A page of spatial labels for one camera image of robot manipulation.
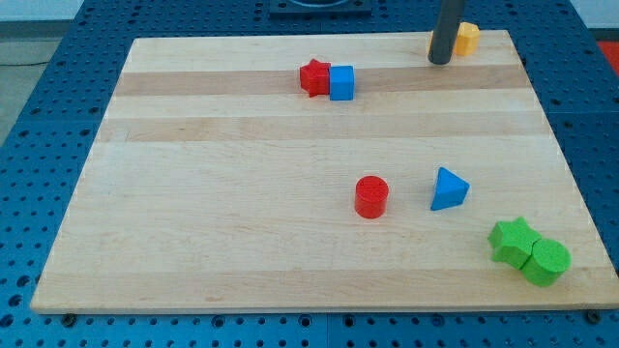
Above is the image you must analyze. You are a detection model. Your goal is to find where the red cylinder block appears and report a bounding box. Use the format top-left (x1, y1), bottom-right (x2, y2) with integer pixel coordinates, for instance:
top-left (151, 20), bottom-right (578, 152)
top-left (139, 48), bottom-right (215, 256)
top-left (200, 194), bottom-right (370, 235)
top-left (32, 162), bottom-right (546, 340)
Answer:
top-left (354, 176), bottom-right (389, 219)

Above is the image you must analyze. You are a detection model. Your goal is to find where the wooden board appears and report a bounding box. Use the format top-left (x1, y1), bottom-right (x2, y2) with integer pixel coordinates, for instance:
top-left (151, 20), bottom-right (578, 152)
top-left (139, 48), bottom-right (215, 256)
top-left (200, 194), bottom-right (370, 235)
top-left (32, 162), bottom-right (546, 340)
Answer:
top-left (31, 30), bottom-right (618, 314)

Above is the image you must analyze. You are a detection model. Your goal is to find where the dark robot base mount plate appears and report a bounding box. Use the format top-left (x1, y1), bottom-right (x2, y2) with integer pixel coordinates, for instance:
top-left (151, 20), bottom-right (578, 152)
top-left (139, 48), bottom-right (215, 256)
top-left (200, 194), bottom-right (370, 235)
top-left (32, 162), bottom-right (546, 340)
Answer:
top-left (269, 0), bottom-right (373, 18)

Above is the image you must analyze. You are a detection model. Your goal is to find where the yellow hexagon block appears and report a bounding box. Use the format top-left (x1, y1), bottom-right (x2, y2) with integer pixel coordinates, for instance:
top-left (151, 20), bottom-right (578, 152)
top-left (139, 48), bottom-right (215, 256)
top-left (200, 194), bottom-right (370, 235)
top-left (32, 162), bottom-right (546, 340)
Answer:
top-left (427, 21), bottom-right (481, 60)

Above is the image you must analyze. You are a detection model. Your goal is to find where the green cylinder block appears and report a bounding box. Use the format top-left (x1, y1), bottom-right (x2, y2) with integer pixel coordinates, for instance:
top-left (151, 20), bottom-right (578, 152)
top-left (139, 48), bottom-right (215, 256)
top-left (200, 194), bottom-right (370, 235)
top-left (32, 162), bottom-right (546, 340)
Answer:
top-left (521, 239), bottom-right (572, 287)

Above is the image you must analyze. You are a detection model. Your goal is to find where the blue triangle block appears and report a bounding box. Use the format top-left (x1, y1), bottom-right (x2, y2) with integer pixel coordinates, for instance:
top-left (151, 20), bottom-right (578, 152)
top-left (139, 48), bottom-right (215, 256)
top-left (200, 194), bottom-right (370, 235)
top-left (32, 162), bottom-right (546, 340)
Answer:
top-left (430, 167), bottom-right (470, 211)

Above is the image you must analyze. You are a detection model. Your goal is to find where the green star block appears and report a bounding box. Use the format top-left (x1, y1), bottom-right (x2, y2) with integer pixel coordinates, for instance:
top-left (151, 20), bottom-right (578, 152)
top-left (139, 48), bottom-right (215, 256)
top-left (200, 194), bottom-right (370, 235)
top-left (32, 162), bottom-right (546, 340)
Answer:
top-left (487, 217), bottom-right (542, 270)

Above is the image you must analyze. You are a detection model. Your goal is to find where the grey cylindrical robot arm rod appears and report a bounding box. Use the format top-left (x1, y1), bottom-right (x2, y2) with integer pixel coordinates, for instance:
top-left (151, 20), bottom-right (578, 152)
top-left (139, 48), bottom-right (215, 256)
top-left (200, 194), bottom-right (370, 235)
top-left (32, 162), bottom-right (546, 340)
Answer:
top-left (427, 0), bottom-right (466, 66)

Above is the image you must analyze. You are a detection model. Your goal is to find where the red star block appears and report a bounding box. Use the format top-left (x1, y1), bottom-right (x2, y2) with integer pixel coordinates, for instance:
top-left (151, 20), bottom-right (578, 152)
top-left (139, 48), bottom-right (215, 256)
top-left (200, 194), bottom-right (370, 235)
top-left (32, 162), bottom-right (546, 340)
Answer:
top-left (299, 59), bottom-right (331, 98)

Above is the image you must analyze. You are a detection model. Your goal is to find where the blue cube block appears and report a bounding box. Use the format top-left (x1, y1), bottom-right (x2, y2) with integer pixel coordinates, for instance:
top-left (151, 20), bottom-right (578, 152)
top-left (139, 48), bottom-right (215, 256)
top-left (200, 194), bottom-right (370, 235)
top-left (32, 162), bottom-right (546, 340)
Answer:
top-left (329, 66), bottom-right (355, 101)

